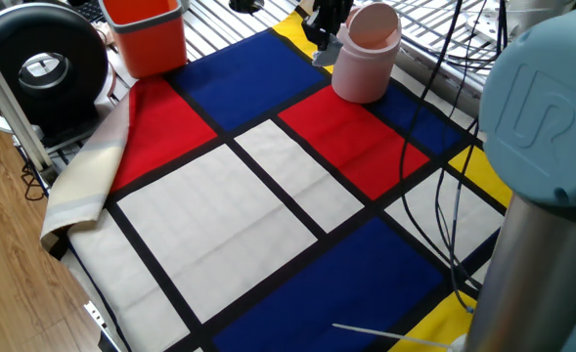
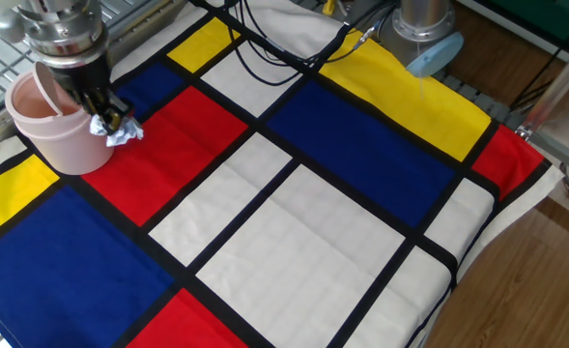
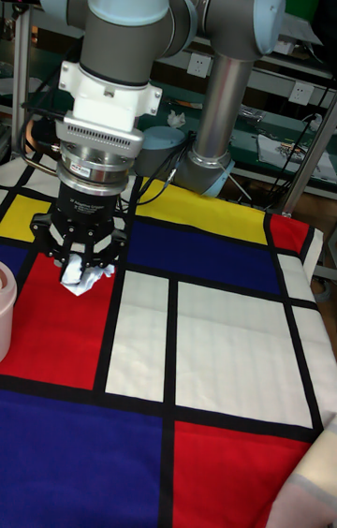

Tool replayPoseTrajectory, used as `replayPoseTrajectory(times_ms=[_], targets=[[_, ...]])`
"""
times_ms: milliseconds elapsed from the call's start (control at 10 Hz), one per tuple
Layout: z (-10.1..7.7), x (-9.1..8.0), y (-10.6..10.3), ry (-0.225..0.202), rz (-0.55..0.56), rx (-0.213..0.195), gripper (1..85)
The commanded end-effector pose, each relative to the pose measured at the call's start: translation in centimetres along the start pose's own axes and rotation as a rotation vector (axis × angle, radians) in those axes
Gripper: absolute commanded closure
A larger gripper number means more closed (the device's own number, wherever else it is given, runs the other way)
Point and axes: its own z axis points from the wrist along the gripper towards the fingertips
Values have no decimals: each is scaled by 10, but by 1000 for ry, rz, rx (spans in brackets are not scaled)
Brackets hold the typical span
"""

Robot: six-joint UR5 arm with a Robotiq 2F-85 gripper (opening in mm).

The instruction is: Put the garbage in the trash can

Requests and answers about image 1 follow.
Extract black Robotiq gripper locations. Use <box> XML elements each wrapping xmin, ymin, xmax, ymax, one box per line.
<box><xmin>300</xmin><ymin>0</ymin><xmax>355</xmax><ymax>52</ymax></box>

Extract pink swing-lid trash can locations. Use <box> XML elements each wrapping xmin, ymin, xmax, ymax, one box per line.
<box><xmin>331</xmin><ymin>1</ymin><xmax>403</xmax><ymax>105</ymax></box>

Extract black round object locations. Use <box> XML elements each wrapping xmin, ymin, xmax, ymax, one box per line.
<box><xmin>228</xmin><ymin>0</ymin><xmax>265</xmax><ymax>15</ymax></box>

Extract colour block tablecloth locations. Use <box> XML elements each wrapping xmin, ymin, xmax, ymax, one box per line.
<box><xmin>40</xmin><ymin>0</ymin><xmax>513</xmax><ymax>352</ymax></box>

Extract silver metal plate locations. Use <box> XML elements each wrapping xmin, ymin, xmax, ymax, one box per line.
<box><xmin>465</xmin><ymin>10</ymin><xmax>507</xmax><ymax>46</ymax></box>

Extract orange plastic bin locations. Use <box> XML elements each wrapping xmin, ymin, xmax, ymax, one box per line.
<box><xmin>97</xmin><ymin>0</ymin><xmax>190</xmax><ymax>80</ymax></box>

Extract black keyboard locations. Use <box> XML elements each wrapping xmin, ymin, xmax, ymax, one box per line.
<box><xmin>74</xmin><ymin>0</ymin><xmax>107</xmax><ymax>24</ymax></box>

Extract black round fan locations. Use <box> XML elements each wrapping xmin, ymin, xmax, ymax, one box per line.
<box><xmin>0</xmin><ymin>2</ymin><xmax>111</xmax><ymax>141</ymax></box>

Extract wire grid rack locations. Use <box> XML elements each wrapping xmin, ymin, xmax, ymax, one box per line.
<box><xmin>355</xmin><ymin>0</ymin><xmax>513</xmax><ymax>74</ymax></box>

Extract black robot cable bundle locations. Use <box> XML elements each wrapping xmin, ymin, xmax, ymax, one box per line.
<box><xmin>398</xmin><ymin>0</ymin><xmax>511</xmax><ymax>314</ymax></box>

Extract white cable tie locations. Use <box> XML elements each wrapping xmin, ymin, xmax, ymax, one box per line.
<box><xmin>331</xmin><ymin>322</ymin><xmax>460</xmax><ymax>351</ymax></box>

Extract aluminium frame post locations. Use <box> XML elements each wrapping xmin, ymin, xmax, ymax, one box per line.
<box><xmin>0</xmin><ymin>28</ymin><xmax>57</xmax><ymax>185</ymax></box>

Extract metal angle bracket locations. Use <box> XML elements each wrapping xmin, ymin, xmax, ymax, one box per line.
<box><xmin>82</xmin><ymin>300</ymin><xmax>132</xmax><ymax>352</ymax></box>

